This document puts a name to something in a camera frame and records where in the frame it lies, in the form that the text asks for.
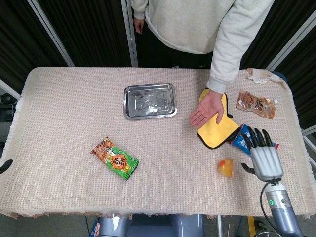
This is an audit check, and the person's left hand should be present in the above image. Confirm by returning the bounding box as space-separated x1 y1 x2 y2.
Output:
189 91 225 130

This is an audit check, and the person's right hand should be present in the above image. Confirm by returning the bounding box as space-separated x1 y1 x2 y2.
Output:
133 17 146 35

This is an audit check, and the person in grey sweatshirt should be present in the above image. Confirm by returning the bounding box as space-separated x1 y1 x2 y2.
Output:
130 0 276 95

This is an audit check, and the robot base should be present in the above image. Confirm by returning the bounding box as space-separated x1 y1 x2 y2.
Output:
90 213 205 237

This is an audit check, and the crumpled beige cloth bag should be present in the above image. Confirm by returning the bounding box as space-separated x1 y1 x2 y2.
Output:
246 67 284 86

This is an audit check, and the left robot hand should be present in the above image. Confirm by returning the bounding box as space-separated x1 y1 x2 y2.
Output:
0 159 14 175

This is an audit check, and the orange jelly cup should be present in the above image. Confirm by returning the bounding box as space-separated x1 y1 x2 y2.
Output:
217 158 234 178

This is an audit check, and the metal slotted post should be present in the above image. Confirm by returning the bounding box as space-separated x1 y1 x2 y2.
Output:
120 0 139 68

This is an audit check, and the brown sauce pouch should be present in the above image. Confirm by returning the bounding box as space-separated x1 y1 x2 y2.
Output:
236 90 278 120

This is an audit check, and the green orange snack bag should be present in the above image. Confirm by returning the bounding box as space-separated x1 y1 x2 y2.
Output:
90 136 140 182

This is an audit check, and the blue snack bag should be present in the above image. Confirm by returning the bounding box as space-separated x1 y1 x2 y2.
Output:
229 123 279 156

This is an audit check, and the yellow cloth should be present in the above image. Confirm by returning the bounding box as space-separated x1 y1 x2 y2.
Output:
197 88 241 150

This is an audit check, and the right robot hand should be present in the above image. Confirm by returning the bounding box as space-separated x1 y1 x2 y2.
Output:
240 126 284 181

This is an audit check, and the beige tablecloth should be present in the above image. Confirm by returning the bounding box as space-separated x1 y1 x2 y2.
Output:
0 66 311 220

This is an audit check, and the steel tray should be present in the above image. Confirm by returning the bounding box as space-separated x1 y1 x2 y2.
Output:
123 82 178 120

